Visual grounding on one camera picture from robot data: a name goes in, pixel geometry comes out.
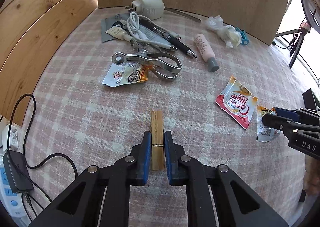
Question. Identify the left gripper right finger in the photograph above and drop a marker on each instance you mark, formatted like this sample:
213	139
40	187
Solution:
198	179

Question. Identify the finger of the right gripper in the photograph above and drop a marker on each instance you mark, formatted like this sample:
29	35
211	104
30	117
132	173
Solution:
290	128
301	115

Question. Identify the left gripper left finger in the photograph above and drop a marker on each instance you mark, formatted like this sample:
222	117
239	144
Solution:
131	170

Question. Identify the small yellow sachet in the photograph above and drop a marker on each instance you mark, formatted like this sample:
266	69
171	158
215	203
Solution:
265	133

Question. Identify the wooden clothespin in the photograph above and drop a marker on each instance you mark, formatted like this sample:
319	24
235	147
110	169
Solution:
157	141

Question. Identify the coffee mate sachet red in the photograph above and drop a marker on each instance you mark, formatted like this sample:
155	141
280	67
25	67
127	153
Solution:
236	100

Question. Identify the blue clothespin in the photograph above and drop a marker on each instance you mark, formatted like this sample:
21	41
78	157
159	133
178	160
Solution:
245	40

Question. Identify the white orange sachet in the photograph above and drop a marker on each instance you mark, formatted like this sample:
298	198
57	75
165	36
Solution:
125	74

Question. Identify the clear plastic bag bundle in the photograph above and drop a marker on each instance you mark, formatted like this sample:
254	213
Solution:
227	33

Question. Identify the pink tube grey cap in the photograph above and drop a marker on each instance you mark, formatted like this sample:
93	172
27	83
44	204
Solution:
206	52

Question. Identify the metal clamp tool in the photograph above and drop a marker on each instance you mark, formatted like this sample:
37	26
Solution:
162	64

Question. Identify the person right hand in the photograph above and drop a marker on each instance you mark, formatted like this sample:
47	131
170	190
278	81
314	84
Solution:
311	176

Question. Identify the black tray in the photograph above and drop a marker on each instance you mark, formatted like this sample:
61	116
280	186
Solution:
310	100

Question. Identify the plaid tablecloth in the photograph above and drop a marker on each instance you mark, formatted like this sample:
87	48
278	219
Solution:
75	114

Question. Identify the white power strip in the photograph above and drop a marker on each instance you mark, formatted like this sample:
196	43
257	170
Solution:
10	198

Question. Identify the black ballpoint pen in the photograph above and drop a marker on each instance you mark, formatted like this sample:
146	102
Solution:
167	36

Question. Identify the white plug adapter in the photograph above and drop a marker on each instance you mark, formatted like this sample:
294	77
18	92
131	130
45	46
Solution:
152	9

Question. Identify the ring light on tripod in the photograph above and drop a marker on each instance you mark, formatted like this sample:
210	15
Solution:
311	20

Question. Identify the black cable tie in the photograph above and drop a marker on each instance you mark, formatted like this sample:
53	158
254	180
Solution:
183	14

